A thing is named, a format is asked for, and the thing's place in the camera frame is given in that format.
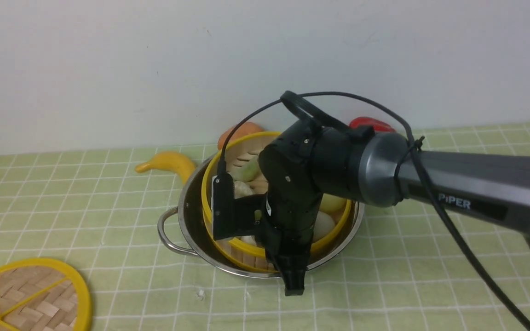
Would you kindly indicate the stainless steel two-handled pot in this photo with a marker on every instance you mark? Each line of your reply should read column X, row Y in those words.
column 190, row 216

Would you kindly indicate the green checkered tablecloth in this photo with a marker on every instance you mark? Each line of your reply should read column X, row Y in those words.
column 401, row 272

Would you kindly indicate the yellow round bun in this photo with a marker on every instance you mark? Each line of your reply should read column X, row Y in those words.
column 331, row 204

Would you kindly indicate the orange bread roll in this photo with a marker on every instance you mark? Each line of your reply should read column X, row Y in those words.
column 245, row 129

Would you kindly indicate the green dumpling upper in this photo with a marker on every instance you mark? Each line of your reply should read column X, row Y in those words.
column 248, row 172

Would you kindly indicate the woven bamboo steamer lid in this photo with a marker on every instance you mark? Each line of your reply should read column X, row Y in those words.
column 43, row 294

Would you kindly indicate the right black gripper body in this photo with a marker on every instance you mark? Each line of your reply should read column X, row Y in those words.
column 287, row 225

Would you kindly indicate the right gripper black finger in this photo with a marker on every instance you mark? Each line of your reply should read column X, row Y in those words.
column 292, row 271

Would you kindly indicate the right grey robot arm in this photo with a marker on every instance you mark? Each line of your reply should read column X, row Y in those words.
column 377, row 169

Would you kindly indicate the yellow banana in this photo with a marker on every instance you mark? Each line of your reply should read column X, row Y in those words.
column 170, row 161

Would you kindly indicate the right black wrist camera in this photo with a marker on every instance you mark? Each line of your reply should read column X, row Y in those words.
column 233, row 217

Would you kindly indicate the white dumpling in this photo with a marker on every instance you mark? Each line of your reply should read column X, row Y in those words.
column 242, row 189

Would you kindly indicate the red bell pepper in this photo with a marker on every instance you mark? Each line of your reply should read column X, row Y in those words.
column 378, row 125

